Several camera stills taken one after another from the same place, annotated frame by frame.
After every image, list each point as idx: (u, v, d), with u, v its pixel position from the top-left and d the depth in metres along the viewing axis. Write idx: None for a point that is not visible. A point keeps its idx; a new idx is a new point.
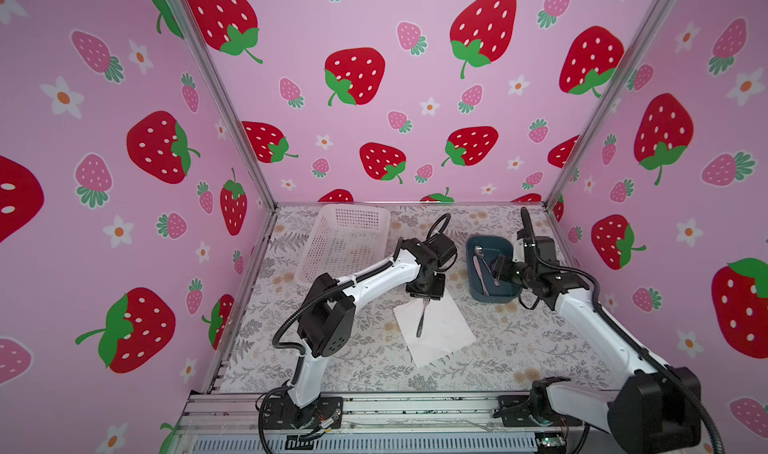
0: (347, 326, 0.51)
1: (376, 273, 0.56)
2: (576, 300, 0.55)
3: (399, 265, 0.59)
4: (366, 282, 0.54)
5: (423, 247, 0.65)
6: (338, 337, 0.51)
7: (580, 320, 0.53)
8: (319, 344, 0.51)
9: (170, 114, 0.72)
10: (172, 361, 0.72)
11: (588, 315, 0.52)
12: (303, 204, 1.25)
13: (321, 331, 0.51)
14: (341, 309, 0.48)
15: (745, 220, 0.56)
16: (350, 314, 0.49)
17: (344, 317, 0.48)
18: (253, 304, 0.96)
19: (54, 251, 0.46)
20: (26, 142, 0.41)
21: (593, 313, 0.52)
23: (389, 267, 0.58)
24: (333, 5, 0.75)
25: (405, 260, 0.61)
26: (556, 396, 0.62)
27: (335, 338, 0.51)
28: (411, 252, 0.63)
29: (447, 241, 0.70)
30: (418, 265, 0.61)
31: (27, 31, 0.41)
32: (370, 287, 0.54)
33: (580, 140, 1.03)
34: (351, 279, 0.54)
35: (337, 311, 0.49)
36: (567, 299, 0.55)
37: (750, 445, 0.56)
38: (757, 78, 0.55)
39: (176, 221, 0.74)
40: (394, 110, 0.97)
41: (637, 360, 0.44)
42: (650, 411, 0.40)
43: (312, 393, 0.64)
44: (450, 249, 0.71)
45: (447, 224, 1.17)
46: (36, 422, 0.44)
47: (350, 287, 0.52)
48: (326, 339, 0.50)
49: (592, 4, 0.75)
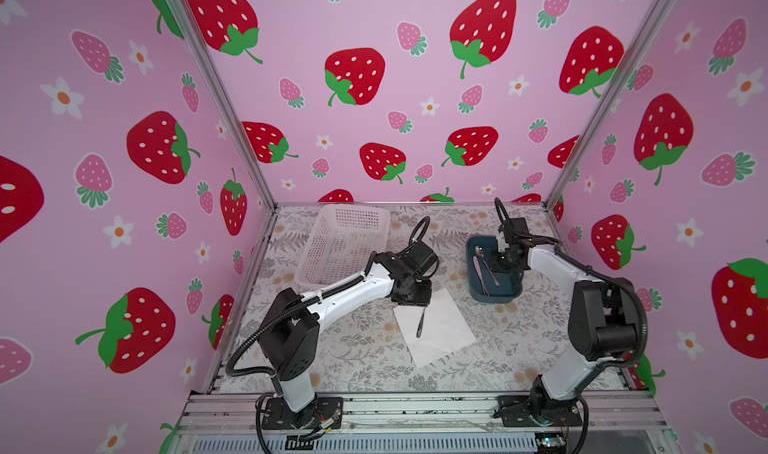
0: (311, 347, 0.47)
1: (344, 289, 0.52)
2: (541, 247, 0.67)
3: (371, 280, 0.56)
4: (334, 298, 0.50)
5: (398, 261, 0.62)
6: (300, 360, 0.47)
7: (546, 262, 0.63)
8: (279, 367, 0.46)
9: (170, 114, 0.72)
10: (173, 361, 0.76)
11: (551, 255, 0.63)
12: (303, 204, 1.25)
13: (282, 352, 0.46)
14: (303, 328, 0.44)
15: (745, 220, 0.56)
16: (313, 334, 0.45)
17: (306, 336, 0.44)
18: (253, 303, 0.96)
19: (53, 251, 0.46)
20: (26, 142, 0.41)
21: (555, 253, 0.63)
23: (359, 282, 0.55)
24: (333, 5, 0.75)
25: (377, 275, 0.57)
26: (549, 380, 0.65)
27: (296, 360, 0.46)
28: (383, 265, 0.60)
29: (424, 250, 0.66)
30: (392, 280, 0.58)
31: (27, 31, 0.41)
32: (338, 304, 0.50)
33: (580, 140, 1.03)
34: (316, 295, 0.50)
35: (300, 330, 0.44)
36: (535, 249, 0.67)
37: (750, 445, 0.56)
38: (757, 78, 0.55)
39: (176, 221, 0.74)
40: (394, 110, 0.97)
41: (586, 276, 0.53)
42: (591, 305, 0.49)
43: (308, 396, 0.64)
44: (428, 258, 0.67)
45: (447, 225, 1.17)
46: (36, 422, 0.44)
47: (316, 305, 0.48)
48: (286, 361, 0.45)
49: (592, 4, 0.75)
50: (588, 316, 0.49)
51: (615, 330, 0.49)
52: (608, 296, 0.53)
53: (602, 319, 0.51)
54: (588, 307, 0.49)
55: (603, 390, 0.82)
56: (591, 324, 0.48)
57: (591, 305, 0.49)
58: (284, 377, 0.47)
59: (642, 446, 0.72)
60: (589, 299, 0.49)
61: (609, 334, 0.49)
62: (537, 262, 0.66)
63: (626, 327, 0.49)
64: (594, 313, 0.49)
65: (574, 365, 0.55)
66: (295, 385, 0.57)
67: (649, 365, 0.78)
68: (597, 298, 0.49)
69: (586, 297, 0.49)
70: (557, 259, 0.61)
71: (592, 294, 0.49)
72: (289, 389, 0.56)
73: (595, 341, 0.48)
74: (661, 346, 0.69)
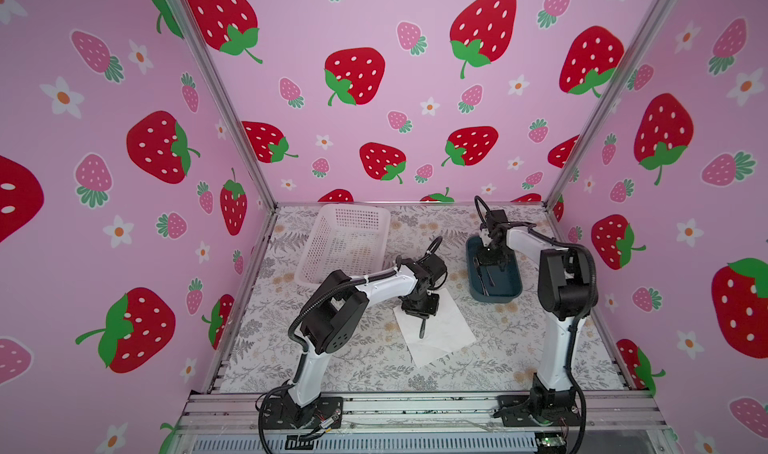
0: (356, 321, 0.53)
1: (383, 277, 0.61)
2: (516, 228, 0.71)
3: (401, 275, 0.65)
4: (376, 282, 0.59)
5: (418, 265, 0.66)
6: (343, 333, 0.53)
7: (522, 240, 0.72)
8: (323, 339, 0.52)
9: (170, 114, 0.72)
10: (173, 360, 0.76)
11: (526, 234, 0.72)
12: (303, 203, 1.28)
13: (326, 326, 0.53)
14: (355, 303, 0.51)
15: (746, 220, 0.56)
16: (363, 309, 0.52)
17: (358, 311, 0.51)
18: (253, 303, 0.96)
19: (53, 251, 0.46)
20: (27, 143, 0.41)
21: (529, 233, 0.72)
23: (393, 274, 0.64)
24: (333, 5, 0.75)
25: (406, 272, 0.67)
26: (544, 371, 0.66)
27: (342, 333, 0.52)
28: (408, 266, 0.70)
29: (438, 259, 0.77)
30: (416, 279, 0.67)
31: (27, 31, 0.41)
32: (378, 288, 0.58)
33: (580, 140, 1.03)
34: (363, 277, 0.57)
35: (350, 305, 0.52)
36: (511, 229, 0.77)
37: (750, 446, 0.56)
38: (757, 78, 0.55)
39: (176, 221, 0.74)
40: (394, 110, 0.97)
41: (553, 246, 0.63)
42: (552, 268, 0.58)
43: (313, 392, 0.65)
44: (440, 266, 0.77)
45: (448, 224, 1.17)
46: (36, 422, 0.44)
47: (362, 285, 0.56)
48: (330, 334, 0.51)
49: (592, 4, 0.75)
50: (549, 278, 0.58)
51: (573, 289, 0.58)
52: (570, 262, 0.62)
53: (564, 280, 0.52)
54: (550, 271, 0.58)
55: (603, 389, 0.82)
56: (552, 285, 0.58)
57: (553, 269, 0.58)
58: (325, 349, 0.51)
59: (642, 446, 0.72)
60: (551, 263, 0.58)
61: (567, 293, 0.58)
62: (514, 242, 0.75)
63: (584, 286, 0.58)
64: (554, 277, 0.58)
65: (553, 333, 0.61)
66: (309, 375, 0.59)
67: (649, 366, 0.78)
68: (557, 263, 0.58)
69: (549, 262, 0.58)
70: (531, 236, 0.70)
71: (554, 260, 0.58)
72: (306, 375, 0.59)
73: (557, 299, 0.57)
74: (662, 347, 0.69)
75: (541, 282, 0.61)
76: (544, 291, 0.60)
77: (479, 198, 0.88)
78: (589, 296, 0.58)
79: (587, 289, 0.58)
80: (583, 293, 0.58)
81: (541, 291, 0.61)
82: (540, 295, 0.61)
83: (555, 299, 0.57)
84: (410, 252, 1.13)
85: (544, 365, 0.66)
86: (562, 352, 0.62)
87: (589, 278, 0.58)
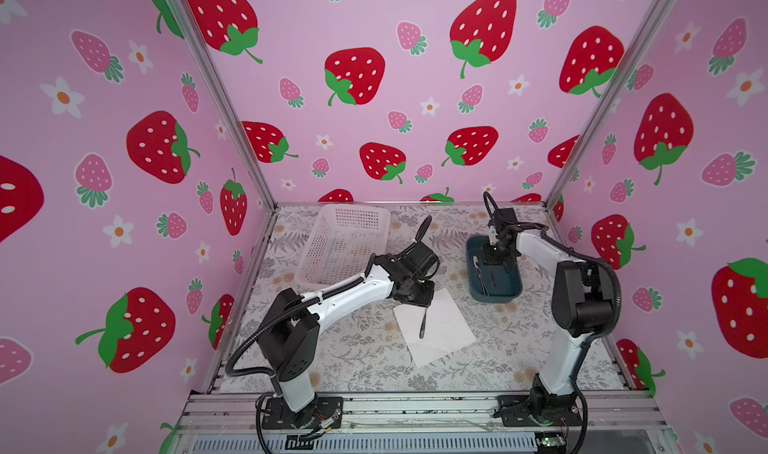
0: (312, 346, 0.47)
1: (345, 290, 0.53)
2: (528, 232, 0.71)
3: (371, 281, 0.56)
4: (334, 299, 0.50)
5: (397, 263, 0.62)
6: (300, 359, 0.47)
7: (534, 246, 0.66)
8: (279, 367, 0.46)
9: (170, 114, 0.72)
10: (173, 360, 0.76)
11: (539, 240, 0.66)
12: (303, 203, 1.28)
13: (280, 353, 0.46)
14: (304, 329, 0.44)
15: (746, 220, 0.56)
16: (314, 335, 0.46)
17: (306, 337, 0.44)
18: (253, 303, 0.96)
19: (53, 251, 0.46)
20: (27, 142, 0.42)
21: (540, 238, 0.67)
23: (362, 281, 0.55)
24: (333, 5, 0.75)
25: (377, 276, 0.58)
26: (546, 376, 0.66)
27: (297, 360, 0.46)
28: (383, 267, 0.60)
29: (425, 250, 0.66)
30: (392, 282, 0.58)
31: (27, 31, 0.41)
32: (337, 305, 0.50)
33: (580, 140, 1.03)
34: (316, 296, 0.50)
35: (299, 331, 0.44)
36: (523, 234, 0.70)
37: (750, 446, 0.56)
38: (757, 78, 0.55)
39: (176, 221, 0.74)
40: (394, 110, 0.97)
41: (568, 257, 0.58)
42: (573, 281, 0.53)
43: (306, 397, 0.63)
44: (428, 259, 0.67)
45: (447, 225, 1.17)
46: (36, 422, 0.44)
47: (316, 305, 0.48)
48: (285, 362, 0.45)
49: (592, 3, 0.75)
50: (569, 291, 0.53)
51: (594, 305, 0.53)
52: (588, 275, 0.57)
53: (582, 295, 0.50)
54: (570, 283, 0.53)
55: (603, 389, 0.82)
56: (572, 300, 0.53)
57: (573, 281, 0.53)
58: (284, 377, 0.47)
59: (642, 446, 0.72)
60: (570, 276, 0.53)
61: (587, 308, 0.53)
62: (525, 247, 0.70)
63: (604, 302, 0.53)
64: (574, 290, 0.53)
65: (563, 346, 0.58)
66: (295, 385, 0.57)
67: (649, 365, 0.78)
68: (579, 275, 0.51)
69: (567, 275, 0.53)
70: (545, 244, 0.64)
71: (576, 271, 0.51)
72: (288, 389, 0.56)
73: (575, 315, 0.53)
74: (662, 347, 0.69)
75: (558, 295, 0.55)
76: (560, 306, 0.55)
77: (489, 194, 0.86)
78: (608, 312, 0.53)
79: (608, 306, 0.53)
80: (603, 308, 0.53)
81: (557, 305, 0.56)
82: (555, 309, 0.56)
83: (572, 314, 0.52)
84: None
85: (546, 370, 0.66)
86: (569, 363, 0.59)
87: (611, 294, 0.53)
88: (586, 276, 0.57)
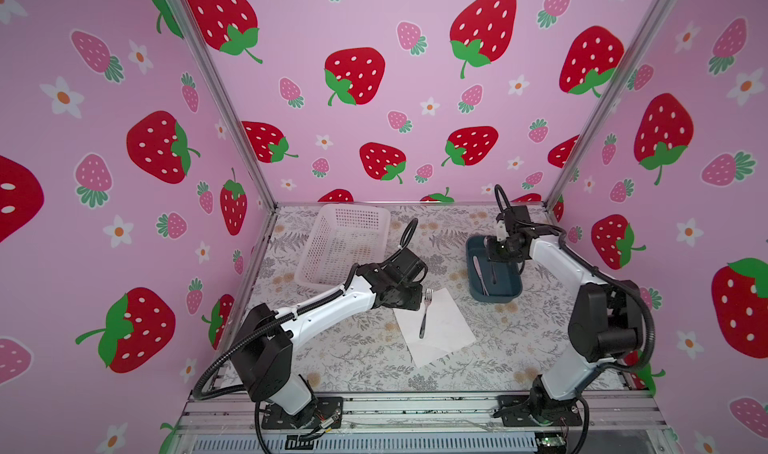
0: (285, 365, 0.45)
1: (324, 304, 0.50)
2: (546, 240, 0.64)
3: (351, 294, 0.54)
4: (309, 315, 0.48)
5: (381, 273, 0.60)
6: (274, 379, 0.45)
7: (551, 257, 0.60)
8: (250, 387, 0.43)
9: (170, 114, 0.72)
10: (173, 360, 0.76)
11: (555, 251, 0.60)
12: (303, 203, 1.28)
13: (251, 373, 0.44)
14: (277, 347, 0.42)
15: (746, 219, 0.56)
16: (287, 353, 0.43)
17: (279, 356, 0.42)
18: (253, 303, 0.96)
19: (54, 250, 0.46)
20: (27, 142, 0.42)
21: (558, 248, 0.61)
23: (341, 296, 0.53)
24: (333, 5, 0.75)
25: (357, 289, 0.55)
26: (550, 383, 0.64)
27: (270, 380, 0.44)
28: (366, 278, 0.58)
29: (410, 257, 0.63)
30: (374, 293, 0.56)
31: (27, 32, 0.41)
32: (314, 321, 0.48)
33: (580, 140, 1.03)
34: (291, 312, 0.47)
35: (271, 350, 0.42)
36: (538, 241, 0.64)
37: (751, 446, 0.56)
38: (757, 78, 0.55)
39: (176, 221, 0.74)
40: (394, 110, 0.97)
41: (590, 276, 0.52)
42: (596, 308, 0.47)
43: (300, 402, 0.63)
44: (413, 266, 0.65)
45: (447, 225, 1.17)
46: (35, 422, 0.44)
47: (290, 322, 0.46)
48: (256, 383, 0.43)
49: (592, 3, 0.75)
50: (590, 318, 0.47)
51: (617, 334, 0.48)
52: (612, 298, 0.51)
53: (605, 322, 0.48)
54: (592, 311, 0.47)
55: (603, 390, 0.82)
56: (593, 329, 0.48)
57: (595, 308, 0.47)
58: (257, 398, 0.45)
59: (642, 446, 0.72)
60: (594, 302, 0.47)
61: (611, 337, 0.48)
62: (541, 256, 0.63)
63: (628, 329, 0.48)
64: (597, 317, 0.47)
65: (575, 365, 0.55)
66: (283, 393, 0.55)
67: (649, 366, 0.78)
68: (602, 301, 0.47)
69: (591, 301, 0.47)
70: (562, 256, 0.58)
71: (597, 297, 0.47)
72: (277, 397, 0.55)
73: (597, 344, 0.48)
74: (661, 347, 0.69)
75: (579, 320, 0.50)
76: (581, 332, 0.49)
77: (500, 188, 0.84)
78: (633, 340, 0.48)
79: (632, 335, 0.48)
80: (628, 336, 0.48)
81: (578, 330, 0.50)
82: (575, 333, 0.51)
83: (593, 341, 0.48)
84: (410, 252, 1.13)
85: (551, 375, 0.64)
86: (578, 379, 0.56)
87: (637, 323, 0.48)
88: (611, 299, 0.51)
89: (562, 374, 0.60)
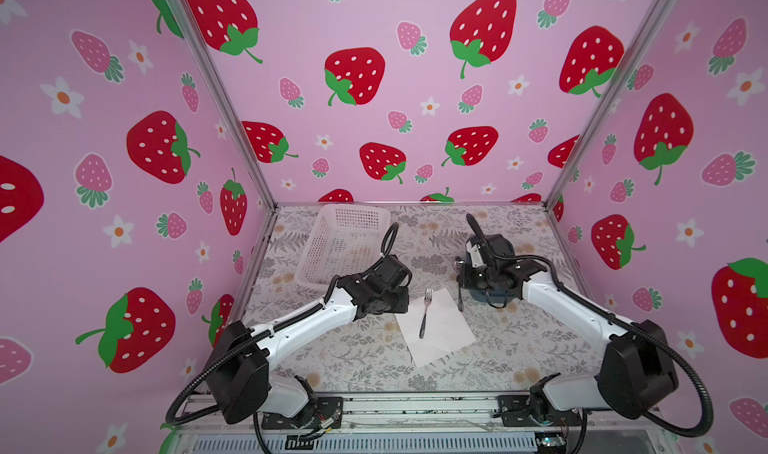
0: (263, 384, 0.44)
1: (305, 317, 0.50)
2: (540, 283, 0.57)
3: (331, 308, 0.53)
4: (287, 331, 0.47)
5: (362, 285, 0.59)
6: (252, 398, 0.44)
7: (553, 304, 0.54)
8: (224, 407, 0.42)
9: (170, 114, 0.72)
10: (174, 360, 0.76)
11: (557, 297, 0.54)
12: (303, 203, 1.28)
13: (227, 393, 0.42)
14: (252, 366, 0.41)
15: (746, 219, 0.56)
16: (264, 371, 0.42)
17: (255, 375, 0.41)
18: (253, 303, 0.96)
19: (54, 249, 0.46)
20: (26, 142, 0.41)
21: (556, 291, 0.55)
23: (320, 310, 0.52)
24: (333, 5, 0.75)
25: (337, 303, 0.54)
26: (552, 395, 0.63)
27: (247, 399, 0.43)
28: (346, 292, 0.56)
29: (392, 265, 0.62)
30: (354, 306, 0.55)
31: (27, 31, 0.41)
32: (291, 337, 0.46)
33: (580, 141, 1.04)
34: (267, 329, 0.46)
35: (246, 369, 0.41)
36: (530, 284, 0.58)
37: (751, 446, 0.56)
38: (757, 78, 0.55)
39: (176, 221, 0.74)
40: (394, 110, 0.97)
41: (609, 326, 0.46)
42: (631, 366, 0.42)
43: (299, 402, 0.63)
44: (394, 274, 0.63)
45: (448, 225, 1.17)
46: (35, 422, 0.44)
47: (266, 339, 0.45)
48: (232, 403, 0.41)
49: (592, 4, 0.75)
50: (630, 380, 0.42)
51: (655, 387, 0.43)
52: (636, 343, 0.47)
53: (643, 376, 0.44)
54: (631, 371, 0.42)
55: None
56: (635, 390, 0.42)
57: (631, 366, 0.42)
58: (234, 418, 0.43)
59: (642, 447, 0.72)
60: (630, 363, 0.42)
61: (651, 392, 0.43)
62: (539, 300, 0.57)
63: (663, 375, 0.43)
64: (636, 377, 0.42)
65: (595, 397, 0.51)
66: (276, 400, 0.55)
67: None
68: (633, 356, 0.42)
69: (626, 361, 0.42)
70: (563, 301, 0.53)
71: (629, 354, 0.42)
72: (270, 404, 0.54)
73: (642, 403, 0.42)
74: None
75: (613, 381, 0.44)
76: (617, 390, 0.44)
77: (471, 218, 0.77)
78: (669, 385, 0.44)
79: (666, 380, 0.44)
80: (664, 383, 0.44)
81: (613, 391, 0.44)
82: (609, 394, 0.45)
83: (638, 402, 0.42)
84: (410, 252, 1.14)
85: (552, 388, 0.63)
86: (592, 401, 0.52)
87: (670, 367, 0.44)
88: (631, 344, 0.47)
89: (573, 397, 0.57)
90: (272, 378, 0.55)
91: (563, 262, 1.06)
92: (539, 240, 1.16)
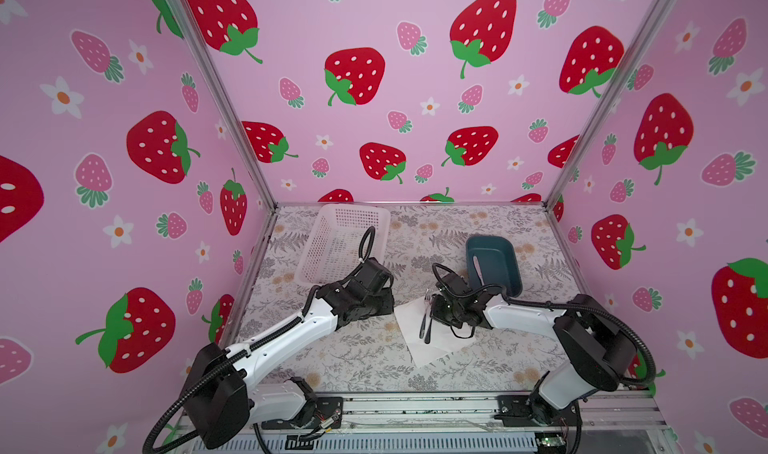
0: (242, 406, 0.43)
1: (285, 331, 0.49)
2: (495, 306, 0.63)
3: (311, 320, 0.52)
4: (265, 349, 0.46)
5: (342, 293, 0.58)
6: (231, 420, 0.42)
7: (507, 317, 0.60)
8: (204, 433, 0.41)
9: (170, 114, 0.72)
10: (174, 360, 0.76)
11: (511, 311, 0.59)
12: (303, 203, 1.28)
13: (205, 417, 0.41)
14: (228, 389, 0.40)
15: (748, 220, 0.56)
16: (242, 393, 0.41)
17: (232, 398, 0.40)
18: (253, 303, 0.96)
19: (54, 250, 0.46)
20: (26, 141, 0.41)
21: (510, 306, 0.60)
23: (300, 323, 0.51)
24: (333, 5, 0.75)
25: (318, 314, 0.53)
26: (551, 396, 0.62)
27: (226, 422, 0.42)
28: (325, 303, 0.55)
29: (372, 270, 0.61)
30: (335, 316, 0.54)
31: (27, 31, 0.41)
32: (269, 354, 0.45)
33: (580, 141, 1.04)
34: (244, 349, 0.45)
35: (222, 392, 0.39)
36: (489, 310, 0.63)
37: (751, 446, 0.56)
38: (757, 78, 0.55)
39: (176, 221, 0.74)
40: (394, 110, 0.97)
41: (551, 313, 0.52)
42: (580, 337, 0.46)
43: (297, 403, 0.63)
44: (375, 278, 0.63)
45: (448, 225, 1.17)
46: (36, 422, 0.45)
47: (243, 359, 0.44)
48: (210, 428, 0.40)
49: (591, 4, 0.76)
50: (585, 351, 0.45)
51: (617, 351, 0.46)
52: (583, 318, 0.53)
53: (600, 346, 0.47)
54: (580, 343, 0.46)
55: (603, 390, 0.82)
56: (595, 357, 0.45)
57: (580, 338, 0.46)
58: (213, 442, 0.42)
59: (642, 446, 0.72)
60: (579, 336, 0.46)
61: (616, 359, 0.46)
62: (498, 321, 0.63)
63: (619, 338, 0.48)
64: (592, 347, 0.46)
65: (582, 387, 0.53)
66: (273, 404, 0.55)
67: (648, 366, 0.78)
68: (578, 329, 0.47)
69: (576, 337, 0.46)
70: (516, 310, 0.58)
71: (573, 326, 0.47)
72: (267, 408, 0.54)
73: (611, 371, 0.45)
74: (661, 347, 0.69)
75: (581, 362, 0.47)
76: (589, 371, 0.46)
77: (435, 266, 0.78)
78: (625, 344, 0.47)
79: (622, 339, 0.47)
80: (620, 343, 0.47)
81: (587, 371, 0.47)
82: (587, 377, 0.48)
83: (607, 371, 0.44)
84: (410, 252, 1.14)
85: (549, 390, 0.62)
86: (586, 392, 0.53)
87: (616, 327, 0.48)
88: (582, 321, 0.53)
89: (567, 390, 0.57)
90: (261, 389, 0.55)
91: (563, 262, 1.06)
92: (539, 240, 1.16)
